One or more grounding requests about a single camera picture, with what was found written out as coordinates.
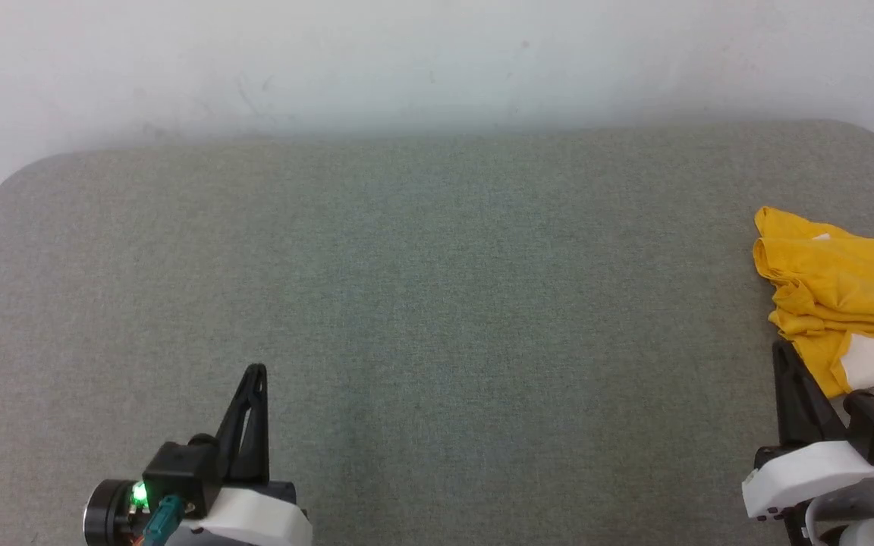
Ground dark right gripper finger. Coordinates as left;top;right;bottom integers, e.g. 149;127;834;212
772;340;849;448

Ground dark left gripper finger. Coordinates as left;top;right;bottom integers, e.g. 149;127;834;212
213;363;271;488

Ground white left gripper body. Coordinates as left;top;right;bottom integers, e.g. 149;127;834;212
178;479;314;546

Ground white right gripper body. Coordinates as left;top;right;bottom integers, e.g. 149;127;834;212
741;440;874;524

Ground yellow tiger print garment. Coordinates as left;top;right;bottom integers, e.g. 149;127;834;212
753;206;874;400

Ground grey fabric sofa cushion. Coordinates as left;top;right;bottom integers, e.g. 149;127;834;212
0;118;874;546

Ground teal left camera connector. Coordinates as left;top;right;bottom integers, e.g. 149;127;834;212
140;494;187;546

